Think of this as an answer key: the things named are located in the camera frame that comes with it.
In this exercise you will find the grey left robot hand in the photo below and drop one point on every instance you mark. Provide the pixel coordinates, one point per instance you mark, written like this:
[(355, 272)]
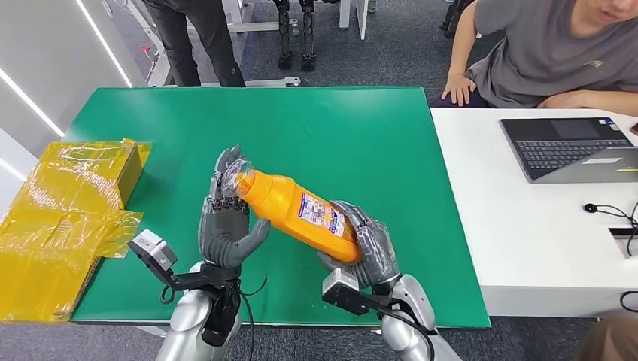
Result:
[(224, 239)]

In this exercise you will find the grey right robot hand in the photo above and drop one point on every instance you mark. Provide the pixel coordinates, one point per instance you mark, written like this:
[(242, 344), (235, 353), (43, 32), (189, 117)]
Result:
[(376, 249)]

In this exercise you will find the orange plastic bottle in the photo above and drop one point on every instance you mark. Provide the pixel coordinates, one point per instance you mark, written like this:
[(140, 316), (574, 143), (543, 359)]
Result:
[(284, 204)]

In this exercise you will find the seated person's right forearm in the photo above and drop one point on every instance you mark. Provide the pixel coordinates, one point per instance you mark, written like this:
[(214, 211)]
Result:
[(462, 40)]

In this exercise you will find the seated person's left forearm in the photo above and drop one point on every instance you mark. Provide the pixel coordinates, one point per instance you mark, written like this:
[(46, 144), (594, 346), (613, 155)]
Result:
[(608, 101)]

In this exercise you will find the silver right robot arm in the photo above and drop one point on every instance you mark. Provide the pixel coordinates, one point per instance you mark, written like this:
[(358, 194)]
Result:
[(413, 304)]

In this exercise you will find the green table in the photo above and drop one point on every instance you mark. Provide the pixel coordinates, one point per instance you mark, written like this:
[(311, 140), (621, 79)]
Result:
[(324, 139)]

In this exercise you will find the white desk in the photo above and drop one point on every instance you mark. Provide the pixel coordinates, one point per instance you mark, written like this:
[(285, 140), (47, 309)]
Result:
[(518, 234)]

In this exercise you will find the yellow taped cardboard box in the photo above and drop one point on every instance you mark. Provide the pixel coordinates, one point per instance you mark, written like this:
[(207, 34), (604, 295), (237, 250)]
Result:
[(55, 199)]

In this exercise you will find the seated person's right hand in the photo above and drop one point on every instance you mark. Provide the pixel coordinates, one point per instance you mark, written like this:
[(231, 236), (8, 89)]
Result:
[(457, 88)]

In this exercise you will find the seated person's hand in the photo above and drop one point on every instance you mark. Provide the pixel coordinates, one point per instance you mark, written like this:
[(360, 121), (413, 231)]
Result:
[(555, 100), (457, 88)]

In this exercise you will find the standing person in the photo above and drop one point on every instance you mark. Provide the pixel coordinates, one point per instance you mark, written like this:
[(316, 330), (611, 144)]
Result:
[(209, 35)]

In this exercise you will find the small red clip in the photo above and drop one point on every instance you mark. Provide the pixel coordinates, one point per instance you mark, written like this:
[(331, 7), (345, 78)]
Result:
[(145, 49)]

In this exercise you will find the dark grey laptop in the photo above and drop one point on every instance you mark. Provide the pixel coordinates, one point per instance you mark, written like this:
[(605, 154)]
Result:
[(563, 149)]

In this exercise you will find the black robot leg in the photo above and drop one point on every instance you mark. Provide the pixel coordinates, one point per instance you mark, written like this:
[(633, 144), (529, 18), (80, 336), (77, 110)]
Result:
[(284, 35), (307, 35)]

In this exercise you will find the seated person's left hand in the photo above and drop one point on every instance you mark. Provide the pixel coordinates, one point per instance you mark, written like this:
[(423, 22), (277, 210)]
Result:
[(555, 100)]

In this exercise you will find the grey desk device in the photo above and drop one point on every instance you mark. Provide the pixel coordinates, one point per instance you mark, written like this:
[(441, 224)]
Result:
[(625, 232)]

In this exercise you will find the brown rounded object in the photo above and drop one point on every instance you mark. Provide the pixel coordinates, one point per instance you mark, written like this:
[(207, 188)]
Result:
[(610, 341)]

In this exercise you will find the seated person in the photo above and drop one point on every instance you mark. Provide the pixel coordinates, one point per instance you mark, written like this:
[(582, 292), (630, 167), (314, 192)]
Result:
[(543, 50)]

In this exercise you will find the dark phone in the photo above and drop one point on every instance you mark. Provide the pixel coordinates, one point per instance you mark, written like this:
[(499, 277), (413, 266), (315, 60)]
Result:
[(634, 129)]

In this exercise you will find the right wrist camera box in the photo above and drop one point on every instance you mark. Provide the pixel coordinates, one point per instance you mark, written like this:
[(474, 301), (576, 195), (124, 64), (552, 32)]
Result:
[(341, 284)]

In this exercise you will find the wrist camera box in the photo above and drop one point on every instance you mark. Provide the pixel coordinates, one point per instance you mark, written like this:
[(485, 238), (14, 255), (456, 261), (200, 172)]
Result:
[(341, 284), (154, 249)]

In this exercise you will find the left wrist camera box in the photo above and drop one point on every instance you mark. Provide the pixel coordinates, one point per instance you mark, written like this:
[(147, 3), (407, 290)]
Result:
[(154, 249)]

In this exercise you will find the white metal stand frame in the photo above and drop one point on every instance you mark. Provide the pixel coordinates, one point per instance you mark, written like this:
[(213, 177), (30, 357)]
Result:
[(159, 65)]

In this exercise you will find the white table frame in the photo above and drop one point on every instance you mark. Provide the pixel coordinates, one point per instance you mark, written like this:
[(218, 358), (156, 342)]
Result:
[(360, 17)]

